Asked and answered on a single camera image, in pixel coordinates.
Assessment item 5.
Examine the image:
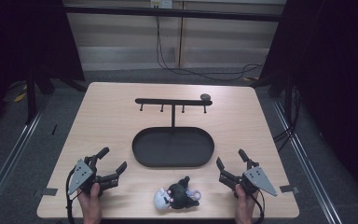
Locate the black hanging wall cable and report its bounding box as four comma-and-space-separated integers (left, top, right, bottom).
155, 14, 265, 82

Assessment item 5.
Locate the person's right hand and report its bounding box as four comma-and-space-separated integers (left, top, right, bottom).
234, 183, 259, 224

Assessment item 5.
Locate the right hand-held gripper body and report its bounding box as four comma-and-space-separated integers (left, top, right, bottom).
218, 160, 279, 199

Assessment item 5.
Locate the white wall socket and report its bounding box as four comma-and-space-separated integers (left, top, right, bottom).
149, 0, 173, 9

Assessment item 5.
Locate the grey tape piece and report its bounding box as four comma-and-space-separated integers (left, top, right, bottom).
279, 184, 300, 194
41, 187, 59, 197

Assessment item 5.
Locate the black horizontal bar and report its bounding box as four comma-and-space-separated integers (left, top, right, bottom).
63, 5, 285, 22

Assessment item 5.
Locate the black and white plush toy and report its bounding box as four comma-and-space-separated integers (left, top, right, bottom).
153, 175, 203, 211

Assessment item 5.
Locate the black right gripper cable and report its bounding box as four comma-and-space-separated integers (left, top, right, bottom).
252, 188, 267, 224

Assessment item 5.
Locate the black floor cable bundle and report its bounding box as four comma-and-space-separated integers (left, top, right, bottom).
271, 85, 302, 153

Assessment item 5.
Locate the black metal stand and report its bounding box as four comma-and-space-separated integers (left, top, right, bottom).
24, 66, 57, 125

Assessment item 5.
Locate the person's left hand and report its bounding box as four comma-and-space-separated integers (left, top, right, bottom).
76, 182, 103, 224

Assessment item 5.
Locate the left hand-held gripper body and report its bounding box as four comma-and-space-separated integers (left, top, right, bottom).
66, 155, 120, 197

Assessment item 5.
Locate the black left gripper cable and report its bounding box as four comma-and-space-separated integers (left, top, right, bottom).
65, 167, 85, 224

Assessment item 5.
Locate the metal floor rail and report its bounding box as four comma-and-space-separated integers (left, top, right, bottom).
0, 94, 52, 216
271, 98, 344, 224

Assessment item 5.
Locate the dark curtain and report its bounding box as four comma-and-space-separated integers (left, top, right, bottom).
257, 0, 358, 206
0, 0, 86, 142

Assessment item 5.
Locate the black hook stand with tray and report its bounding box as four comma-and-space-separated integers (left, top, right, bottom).
131, 97, 215, 169

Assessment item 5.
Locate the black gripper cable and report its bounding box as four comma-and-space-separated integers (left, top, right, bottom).
252, 188, 267, 224
65, 167, 85, 224

